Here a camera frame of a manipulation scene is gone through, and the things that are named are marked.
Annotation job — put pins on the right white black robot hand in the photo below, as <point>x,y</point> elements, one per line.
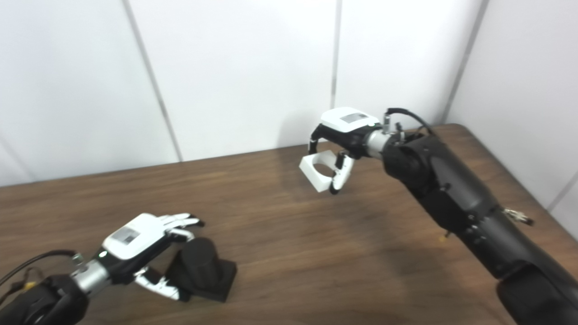
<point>350,124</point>

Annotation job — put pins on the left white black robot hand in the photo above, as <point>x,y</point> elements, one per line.
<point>131,237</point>

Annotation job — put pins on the white square piece with hole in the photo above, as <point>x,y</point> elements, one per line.
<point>311,174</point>

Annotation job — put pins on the black peg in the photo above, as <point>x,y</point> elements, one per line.
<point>203,266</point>

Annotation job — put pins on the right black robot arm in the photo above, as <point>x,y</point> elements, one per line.
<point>451,189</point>

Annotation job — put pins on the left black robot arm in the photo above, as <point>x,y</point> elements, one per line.
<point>40,302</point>

